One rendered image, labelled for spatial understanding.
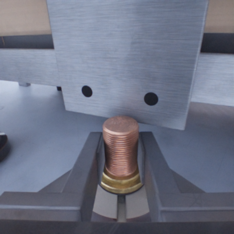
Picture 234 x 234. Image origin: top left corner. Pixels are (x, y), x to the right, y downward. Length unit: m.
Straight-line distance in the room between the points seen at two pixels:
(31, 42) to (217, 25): 0.27
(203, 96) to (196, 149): 0.16
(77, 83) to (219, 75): 0.14
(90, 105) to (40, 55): 0.12
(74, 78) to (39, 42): 0.17
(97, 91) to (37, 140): 0.24
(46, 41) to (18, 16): 0.06
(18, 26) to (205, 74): 0.29
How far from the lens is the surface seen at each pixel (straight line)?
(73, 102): 0.17
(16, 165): 0.33
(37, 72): 0.27
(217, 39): 0.23
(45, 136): 0.37
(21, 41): 0.35
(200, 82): 0.19
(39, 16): 0.31
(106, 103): 0.15
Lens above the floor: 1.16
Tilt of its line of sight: 28 degrees up
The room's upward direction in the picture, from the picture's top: 179 degrees clockwise
